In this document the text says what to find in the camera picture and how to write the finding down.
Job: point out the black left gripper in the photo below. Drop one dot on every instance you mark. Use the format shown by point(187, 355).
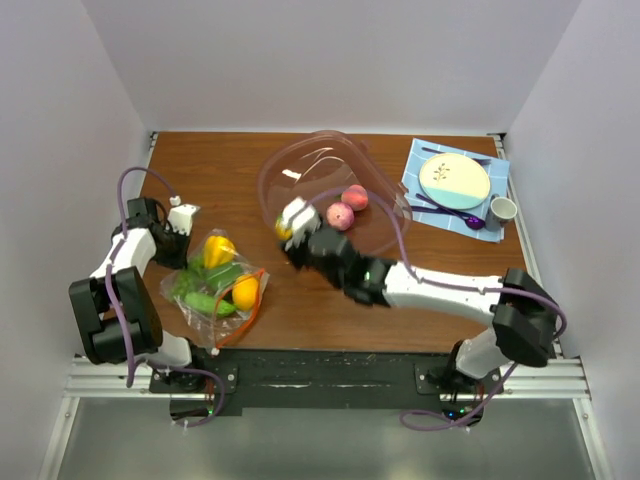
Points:
point(179, 261)

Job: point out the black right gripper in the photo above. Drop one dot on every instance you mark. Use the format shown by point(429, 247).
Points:
point(297, 254)

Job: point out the yellow fake pepper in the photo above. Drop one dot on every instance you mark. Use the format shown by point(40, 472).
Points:
point(217, 250)

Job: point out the yellow fake lemon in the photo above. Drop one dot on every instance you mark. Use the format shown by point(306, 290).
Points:
point(282, 229)

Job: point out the green fake pepper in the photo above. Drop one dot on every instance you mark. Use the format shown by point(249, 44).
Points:
point(222, 276)

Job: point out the green fake cucumber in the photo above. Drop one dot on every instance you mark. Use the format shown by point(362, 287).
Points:
point(208, 305)

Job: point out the pink fake peach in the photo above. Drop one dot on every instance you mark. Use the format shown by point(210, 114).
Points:
point(356, 197)

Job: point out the clear zip top bag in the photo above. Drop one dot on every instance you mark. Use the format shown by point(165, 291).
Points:
point(215, 332)

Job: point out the orange yellow fake mango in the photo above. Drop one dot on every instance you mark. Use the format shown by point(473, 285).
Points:
point(245, 292)

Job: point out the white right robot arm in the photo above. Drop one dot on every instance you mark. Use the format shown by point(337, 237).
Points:
point(518, 315)

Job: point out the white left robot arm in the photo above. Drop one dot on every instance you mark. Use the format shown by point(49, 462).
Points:
point(116, 317)

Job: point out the green fake grapes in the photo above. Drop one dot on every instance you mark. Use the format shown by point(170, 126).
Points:
point(190, 279)

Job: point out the clear plastic bowl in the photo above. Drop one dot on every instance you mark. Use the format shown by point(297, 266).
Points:
point(318, 167)

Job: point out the purple fork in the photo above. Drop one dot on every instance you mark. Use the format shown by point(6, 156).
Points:
point(431, 206)

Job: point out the cream and blue plate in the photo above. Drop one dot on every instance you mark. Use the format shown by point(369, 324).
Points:
point(455, 181)

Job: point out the blue checked cloth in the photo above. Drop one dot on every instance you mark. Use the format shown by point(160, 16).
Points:
point(497, 169)

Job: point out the purple spoon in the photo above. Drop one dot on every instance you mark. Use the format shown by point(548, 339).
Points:
point(471, 221)

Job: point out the grey white mug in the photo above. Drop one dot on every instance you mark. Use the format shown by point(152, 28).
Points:
point(501, 211)

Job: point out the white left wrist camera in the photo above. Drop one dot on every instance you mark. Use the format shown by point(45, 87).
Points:
point(181, 218)

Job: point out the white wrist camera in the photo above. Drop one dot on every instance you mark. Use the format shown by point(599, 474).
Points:
point(301, 216)
point(181, 218)

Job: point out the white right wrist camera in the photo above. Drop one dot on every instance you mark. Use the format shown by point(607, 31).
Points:
point(301, 216)

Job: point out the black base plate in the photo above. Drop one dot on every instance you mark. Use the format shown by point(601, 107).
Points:
point(240, 379)

